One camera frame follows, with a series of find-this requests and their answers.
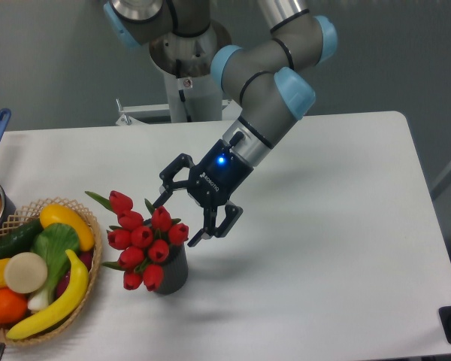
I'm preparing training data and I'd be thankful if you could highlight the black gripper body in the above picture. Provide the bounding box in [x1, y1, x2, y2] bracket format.
[187, 139, 253, 208]

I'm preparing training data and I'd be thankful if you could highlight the purple red vegetable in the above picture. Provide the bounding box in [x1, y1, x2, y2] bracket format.
[55, 250, 93, 299]

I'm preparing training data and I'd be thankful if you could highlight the beige round disc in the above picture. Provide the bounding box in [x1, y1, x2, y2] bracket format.
[4, 252, 48, 294]

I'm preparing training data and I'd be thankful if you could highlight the orange fruit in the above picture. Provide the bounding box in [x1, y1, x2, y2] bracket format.
[0, 288, 28, 325]

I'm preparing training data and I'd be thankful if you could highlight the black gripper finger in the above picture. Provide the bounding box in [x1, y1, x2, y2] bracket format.
[153, 153, 194, 208]
[187, 201, 244, 247]

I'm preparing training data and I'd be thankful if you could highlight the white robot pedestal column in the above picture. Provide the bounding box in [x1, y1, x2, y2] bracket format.
[149, 20, 232, 123]

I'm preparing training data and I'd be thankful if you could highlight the woven wicker basket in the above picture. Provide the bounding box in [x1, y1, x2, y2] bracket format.
[0, 197, 102, 347]

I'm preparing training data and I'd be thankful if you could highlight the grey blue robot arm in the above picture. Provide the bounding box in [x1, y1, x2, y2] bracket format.
[104, 1, 337, 246]

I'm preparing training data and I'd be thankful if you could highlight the green cucumber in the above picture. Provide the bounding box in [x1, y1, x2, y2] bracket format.
[0, 219, 44, 259]

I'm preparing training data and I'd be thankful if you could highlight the white metal base frame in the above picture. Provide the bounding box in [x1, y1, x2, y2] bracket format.
[114, 97, 241, 126]

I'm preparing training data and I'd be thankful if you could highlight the yellow banana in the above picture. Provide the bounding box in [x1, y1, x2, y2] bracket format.
[6, 249, 89, 341]

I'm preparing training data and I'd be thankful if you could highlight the dark grey ribbed vase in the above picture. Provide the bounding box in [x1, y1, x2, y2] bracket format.
[142, 223, 189, 295]

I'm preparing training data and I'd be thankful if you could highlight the red tulip bouquet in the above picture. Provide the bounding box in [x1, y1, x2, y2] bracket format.
[86, 191, 182, 290]

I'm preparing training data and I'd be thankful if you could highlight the green bok choy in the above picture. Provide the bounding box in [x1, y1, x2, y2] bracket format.
[28, 223, 80, 313]

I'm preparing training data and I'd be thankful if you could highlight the yellow squash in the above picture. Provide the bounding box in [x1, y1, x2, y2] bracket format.
[39, 203, 95, 252]

